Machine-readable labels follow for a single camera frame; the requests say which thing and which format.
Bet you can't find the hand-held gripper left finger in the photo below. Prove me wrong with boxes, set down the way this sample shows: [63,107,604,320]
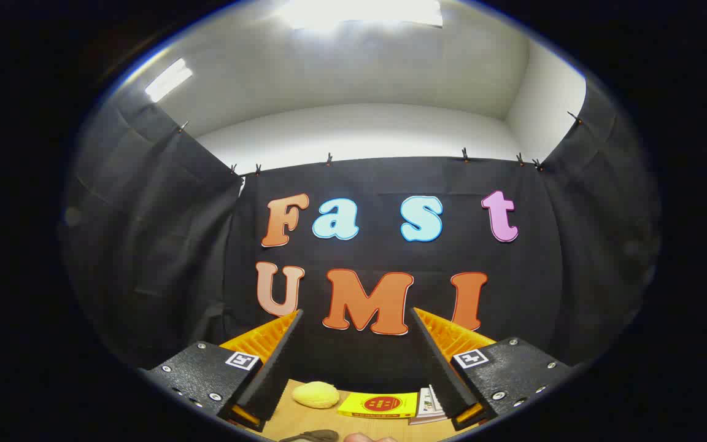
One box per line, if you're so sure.
[139,309,305,433]

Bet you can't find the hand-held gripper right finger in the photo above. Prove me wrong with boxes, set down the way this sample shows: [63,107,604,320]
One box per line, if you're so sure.
[410,307,575,432]

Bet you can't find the brown shoe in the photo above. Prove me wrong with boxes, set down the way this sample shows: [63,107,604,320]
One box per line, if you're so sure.
[279,430,339,442]

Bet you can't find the white illustrated book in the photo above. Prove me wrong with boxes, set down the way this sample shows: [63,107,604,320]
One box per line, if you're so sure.
[418,385,450,417]

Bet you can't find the yellow round plush bun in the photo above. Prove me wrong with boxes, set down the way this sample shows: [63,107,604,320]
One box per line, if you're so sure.
[292,381,341,409]

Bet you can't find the yellow book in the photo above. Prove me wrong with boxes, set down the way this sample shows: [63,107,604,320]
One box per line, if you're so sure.
[337,391,419,420]

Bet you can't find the small ceiling light panel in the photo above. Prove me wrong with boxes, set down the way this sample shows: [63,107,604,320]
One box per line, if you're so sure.
[145,58,193,103]

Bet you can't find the large ceiling light panel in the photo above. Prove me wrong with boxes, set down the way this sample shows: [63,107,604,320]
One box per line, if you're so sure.
[277,0,443,30]

